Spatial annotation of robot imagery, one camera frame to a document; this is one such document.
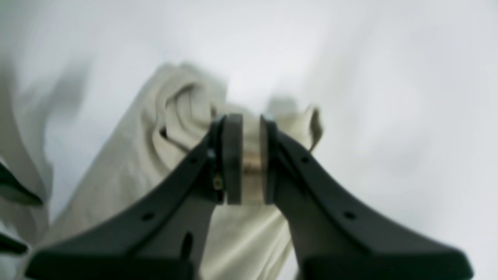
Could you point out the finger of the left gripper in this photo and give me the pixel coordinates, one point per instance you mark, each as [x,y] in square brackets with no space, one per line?
[10,245]
[12,190]

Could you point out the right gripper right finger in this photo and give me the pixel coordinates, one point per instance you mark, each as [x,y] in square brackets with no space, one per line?
[338,237]

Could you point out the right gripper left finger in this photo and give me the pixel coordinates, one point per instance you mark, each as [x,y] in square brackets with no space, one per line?
[163,236]

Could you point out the beige t-shirt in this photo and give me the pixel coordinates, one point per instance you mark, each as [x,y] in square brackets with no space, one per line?
[166,121]

